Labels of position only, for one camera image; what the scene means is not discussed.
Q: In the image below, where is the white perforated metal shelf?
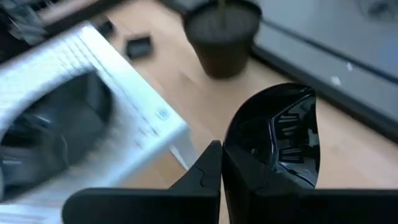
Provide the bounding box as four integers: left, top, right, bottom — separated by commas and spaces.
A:
0, 21, 191, 224

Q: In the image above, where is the black square mini plate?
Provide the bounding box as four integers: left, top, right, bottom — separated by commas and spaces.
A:
125, 35, 154, 60

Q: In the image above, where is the black plant pot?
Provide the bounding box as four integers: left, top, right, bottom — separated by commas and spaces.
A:
182, 0, 262, 79

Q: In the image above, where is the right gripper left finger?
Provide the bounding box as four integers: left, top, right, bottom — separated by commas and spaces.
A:
62, 139, 222, 224

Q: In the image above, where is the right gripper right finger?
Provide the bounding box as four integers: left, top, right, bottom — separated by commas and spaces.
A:
221, 147, 398, 224

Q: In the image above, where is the black leaf-shaped mini plate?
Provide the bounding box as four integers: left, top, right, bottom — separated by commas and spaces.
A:
223, 82, 321, 190

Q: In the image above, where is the black round mini plate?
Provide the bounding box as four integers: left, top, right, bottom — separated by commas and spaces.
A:
0, 70, 113, 200

